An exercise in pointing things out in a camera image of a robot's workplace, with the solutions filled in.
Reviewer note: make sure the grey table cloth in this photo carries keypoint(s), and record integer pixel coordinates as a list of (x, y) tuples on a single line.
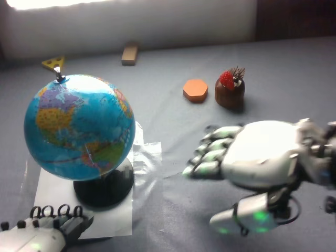
[(183, 126)]

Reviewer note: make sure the chocolate cake toy with strawberry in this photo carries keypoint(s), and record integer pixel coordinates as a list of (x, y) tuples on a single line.
[(231, 94)]

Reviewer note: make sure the tan wooden rectangular block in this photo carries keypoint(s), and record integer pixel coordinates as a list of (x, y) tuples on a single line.
[(129, 55)]

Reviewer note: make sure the yellow triangle block with holes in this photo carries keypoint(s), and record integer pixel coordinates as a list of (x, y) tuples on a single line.
[(53, 63)]

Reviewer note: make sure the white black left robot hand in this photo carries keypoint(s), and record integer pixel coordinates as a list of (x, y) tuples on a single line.
[(34, 236)]

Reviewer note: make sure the orange hexagon block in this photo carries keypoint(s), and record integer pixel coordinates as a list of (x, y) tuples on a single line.
[(195, 90)]

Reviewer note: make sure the clear plastic film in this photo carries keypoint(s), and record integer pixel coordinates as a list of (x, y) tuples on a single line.
[(149, 157)]

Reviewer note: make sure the blue desk globe black stand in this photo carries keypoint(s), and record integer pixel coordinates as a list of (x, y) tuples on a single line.
[(78, 126)]

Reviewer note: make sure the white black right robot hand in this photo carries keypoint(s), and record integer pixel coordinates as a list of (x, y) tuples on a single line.
[(260, 155)]

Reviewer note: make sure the white backdrop board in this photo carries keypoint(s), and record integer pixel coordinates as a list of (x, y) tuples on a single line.
[(157, 26)]

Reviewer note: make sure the translucent white sheet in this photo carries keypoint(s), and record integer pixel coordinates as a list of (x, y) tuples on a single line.
[(113, 223)]

